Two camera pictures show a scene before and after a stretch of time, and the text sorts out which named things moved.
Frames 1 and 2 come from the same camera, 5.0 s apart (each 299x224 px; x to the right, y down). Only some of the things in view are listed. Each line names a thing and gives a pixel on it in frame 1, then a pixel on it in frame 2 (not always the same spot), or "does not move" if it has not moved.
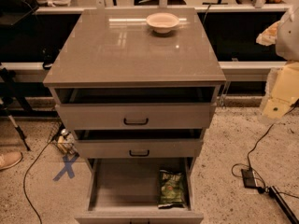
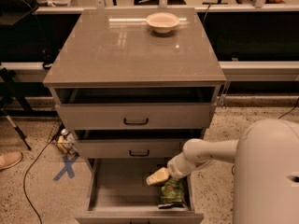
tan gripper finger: [268, 37] to [159, 175]
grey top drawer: [135, 107] does not move
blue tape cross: [68, 167] does not move
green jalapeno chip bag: [171, 189] does not move
